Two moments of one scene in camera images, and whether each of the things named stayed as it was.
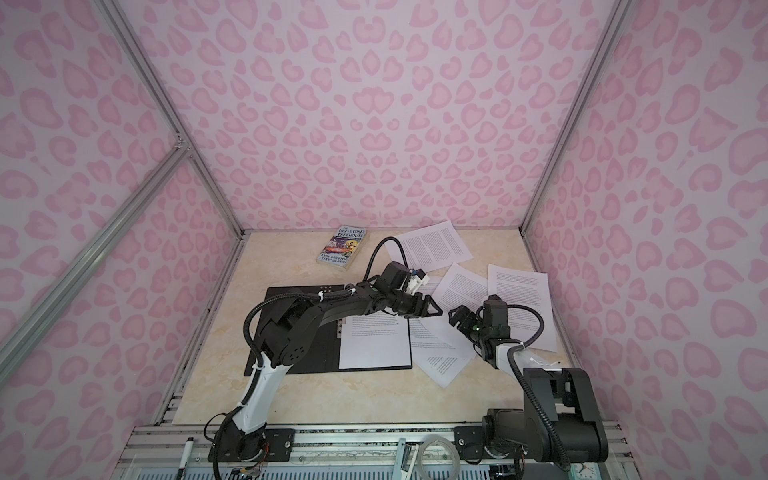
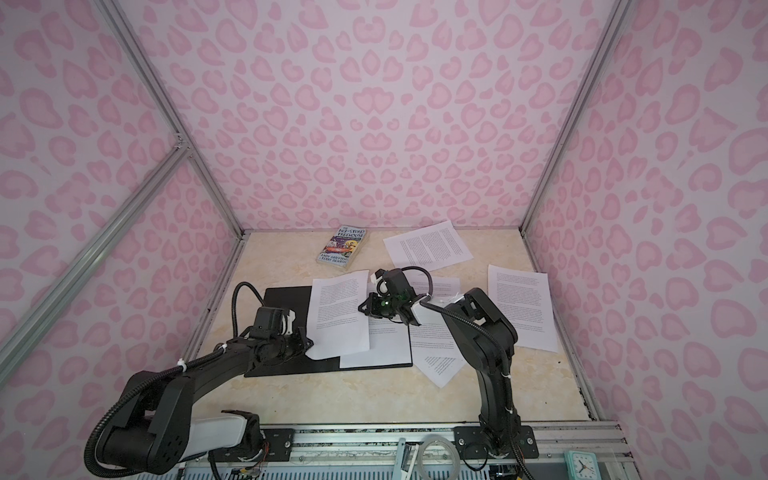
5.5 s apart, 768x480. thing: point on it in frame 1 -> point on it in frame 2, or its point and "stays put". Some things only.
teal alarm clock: x=585 y=471 stays put
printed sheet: x=458 y=287 -> x=336 y=325
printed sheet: x=432 y=248 stays put
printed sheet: x=377 y=339 stays put
